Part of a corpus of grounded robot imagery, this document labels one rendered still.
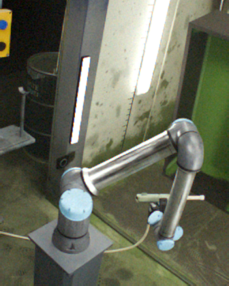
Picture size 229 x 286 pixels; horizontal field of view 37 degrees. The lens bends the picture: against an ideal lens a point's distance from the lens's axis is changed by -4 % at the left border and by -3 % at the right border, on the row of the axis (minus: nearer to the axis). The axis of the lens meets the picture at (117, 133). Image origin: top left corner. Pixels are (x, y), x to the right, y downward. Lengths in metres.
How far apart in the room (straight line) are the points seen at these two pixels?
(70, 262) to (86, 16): 1.35
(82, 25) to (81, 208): 1.09
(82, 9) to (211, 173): 1.54
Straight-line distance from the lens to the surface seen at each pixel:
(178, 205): 1.71
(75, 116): 2.35
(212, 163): 2.83
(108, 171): 1.69
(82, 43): 2.17
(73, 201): 1.61
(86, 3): 2.11
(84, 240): 1.73
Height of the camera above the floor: 1.99
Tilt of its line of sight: 30 degrees down
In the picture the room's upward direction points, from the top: 12 degrees clockwise
